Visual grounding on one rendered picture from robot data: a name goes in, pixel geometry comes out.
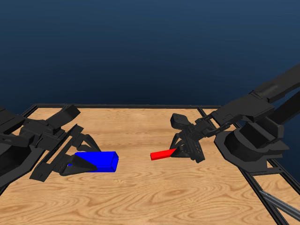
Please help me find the thin red peg bar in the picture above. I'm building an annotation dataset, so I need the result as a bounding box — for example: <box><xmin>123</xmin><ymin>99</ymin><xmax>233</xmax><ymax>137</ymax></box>
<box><xmin>150</xmin><ymin>148</ymin><xmax>177</xmax><ymax>162</ymax></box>

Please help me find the silver aluminium rail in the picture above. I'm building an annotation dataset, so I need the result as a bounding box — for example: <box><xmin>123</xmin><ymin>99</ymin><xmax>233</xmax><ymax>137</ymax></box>
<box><xmin>259</xmin><ymin>190</ymin><xmax>300</xmax><ymax>220</ymax></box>

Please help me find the black table frame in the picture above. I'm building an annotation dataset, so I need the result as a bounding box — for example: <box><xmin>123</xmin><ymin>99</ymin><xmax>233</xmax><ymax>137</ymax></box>
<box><xmin>0</xmin><ymin>104</ymin><xmax>300</xmax><ymax>225</ymax></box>

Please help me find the blue hollow socket block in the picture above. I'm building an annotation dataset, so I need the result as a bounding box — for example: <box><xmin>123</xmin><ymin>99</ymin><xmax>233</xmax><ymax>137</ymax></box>
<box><xmin>67</xmin><ymin>151</ymin><xmax>119</xmax><ymax>173</ymax></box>

